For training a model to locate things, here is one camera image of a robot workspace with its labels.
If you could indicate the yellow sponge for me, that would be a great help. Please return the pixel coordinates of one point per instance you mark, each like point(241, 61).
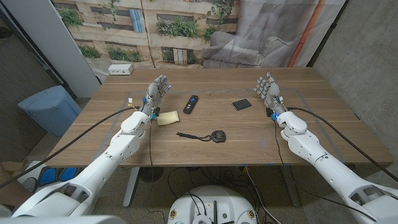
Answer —
point(168, 118)

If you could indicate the black TV remote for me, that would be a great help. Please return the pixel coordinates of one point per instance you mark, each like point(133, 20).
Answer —
point(190, 104)

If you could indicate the white power strip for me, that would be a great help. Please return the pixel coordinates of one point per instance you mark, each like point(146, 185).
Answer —
point(120, 69)

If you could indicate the printed fabric backdrop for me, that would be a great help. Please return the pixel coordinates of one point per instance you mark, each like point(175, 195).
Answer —
point(199, 32)

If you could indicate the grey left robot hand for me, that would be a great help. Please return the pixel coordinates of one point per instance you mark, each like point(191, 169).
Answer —
point(153, 92)

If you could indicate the blue plastic bin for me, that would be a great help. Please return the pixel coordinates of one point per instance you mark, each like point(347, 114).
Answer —
point(49, 109)

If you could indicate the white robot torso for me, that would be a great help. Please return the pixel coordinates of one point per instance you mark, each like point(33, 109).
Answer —
point(212, 207)

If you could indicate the white wall panel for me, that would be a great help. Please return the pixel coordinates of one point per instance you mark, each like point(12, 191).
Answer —
point(53, 43)

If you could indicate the white table leg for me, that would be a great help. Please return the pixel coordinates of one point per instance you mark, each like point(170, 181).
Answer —
point(131, 186)

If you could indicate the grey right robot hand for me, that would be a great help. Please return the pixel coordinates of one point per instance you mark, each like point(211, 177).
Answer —
point(271, 91)

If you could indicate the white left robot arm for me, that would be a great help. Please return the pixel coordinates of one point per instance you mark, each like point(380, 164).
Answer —
point(102, 165)

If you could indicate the grey table leg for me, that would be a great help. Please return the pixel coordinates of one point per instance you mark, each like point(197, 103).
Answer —
point(290, 186)

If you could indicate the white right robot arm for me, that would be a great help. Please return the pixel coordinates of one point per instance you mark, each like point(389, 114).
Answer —
point(329, 168)

